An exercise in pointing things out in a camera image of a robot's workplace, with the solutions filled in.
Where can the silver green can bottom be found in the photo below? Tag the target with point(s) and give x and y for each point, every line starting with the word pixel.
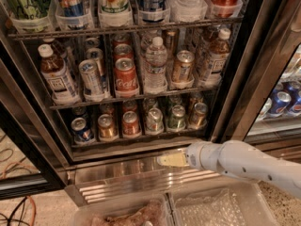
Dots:
pixel 154 121

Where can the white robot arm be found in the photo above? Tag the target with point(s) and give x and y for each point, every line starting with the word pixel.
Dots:
pixel 238 160

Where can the fridge right glass door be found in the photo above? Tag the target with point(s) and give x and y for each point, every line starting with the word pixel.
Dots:
pixel 268 38

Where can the silver can middle front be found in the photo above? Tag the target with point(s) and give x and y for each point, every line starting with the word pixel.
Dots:
pixel 93 87

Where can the green can top left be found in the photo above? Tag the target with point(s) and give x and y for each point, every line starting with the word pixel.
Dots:
pixel 28 2

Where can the gold can bottom left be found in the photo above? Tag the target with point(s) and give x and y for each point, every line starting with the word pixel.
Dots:
pixel 107 128

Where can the blue Pepsi can front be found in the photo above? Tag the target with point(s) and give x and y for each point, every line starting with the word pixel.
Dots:
pixel 82 131

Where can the gold can bottom right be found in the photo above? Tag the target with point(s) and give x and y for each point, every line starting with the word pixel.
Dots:
pixel 198 115

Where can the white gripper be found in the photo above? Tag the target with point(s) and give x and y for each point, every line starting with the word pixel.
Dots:
pixel 197 156

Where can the red Coca-Cola can front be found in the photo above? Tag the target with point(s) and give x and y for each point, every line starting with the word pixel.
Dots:
pixel 126 83

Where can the clear water bottle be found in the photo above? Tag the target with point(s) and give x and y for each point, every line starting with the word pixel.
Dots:
pixel 155 66

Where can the tea bottle left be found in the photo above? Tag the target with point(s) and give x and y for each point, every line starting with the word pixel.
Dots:
pixel 57 75

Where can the Red Bull can top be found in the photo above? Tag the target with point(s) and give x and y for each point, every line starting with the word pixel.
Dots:
pixel 71 0

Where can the gold can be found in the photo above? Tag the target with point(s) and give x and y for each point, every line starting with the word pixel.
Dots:
pixel 107 128
pixel 198 115

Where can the green soda can front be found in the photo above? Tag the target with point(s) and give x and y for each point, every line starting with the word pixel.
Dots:
pixel 176 118

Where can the clear plastic bin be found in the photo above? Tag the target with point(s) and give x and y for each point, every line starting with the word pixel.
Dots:
pixel 220 202
pixel 130 210

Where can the water bottle top shelf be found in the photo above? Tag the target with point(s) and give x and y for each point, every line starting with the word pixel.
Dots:
pixel 187 10

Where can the left clear plastic bin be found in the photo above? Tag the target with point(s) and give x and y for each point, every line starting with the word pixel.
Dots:
pixel 130 210

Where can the tea bottle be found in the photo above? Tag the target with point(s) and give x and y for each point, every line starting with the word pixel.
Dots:
pixel 57 75
pixel 215 59

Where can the fridge glass door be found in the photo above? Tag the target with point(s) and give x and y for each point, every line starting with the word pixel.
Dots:
pixel 268 38
pixel 22 125

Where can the right clear plastic bin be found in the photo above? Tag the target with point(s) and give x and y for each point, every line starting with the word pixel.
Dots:
pixel 220 202

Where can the red can bottom front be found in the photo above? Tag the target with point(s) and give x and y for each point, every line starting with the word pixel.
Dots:
pixel 130 124

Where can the gold can middle shelf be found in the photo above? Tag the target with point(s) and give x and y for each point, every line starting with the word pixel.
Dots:
pixel 182 69

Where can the fridge left glass door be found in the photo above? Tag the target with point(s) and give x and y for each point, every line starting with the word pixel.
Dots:
pixel 22 125

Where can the red coca-cola can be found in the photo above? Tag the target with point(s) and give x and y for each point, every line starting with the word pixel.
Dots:
pixel 123 51
pixel 126 83

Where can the tea bottle right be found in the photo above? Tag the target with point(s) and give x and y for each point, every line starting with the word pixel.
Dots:
pixel 215 59

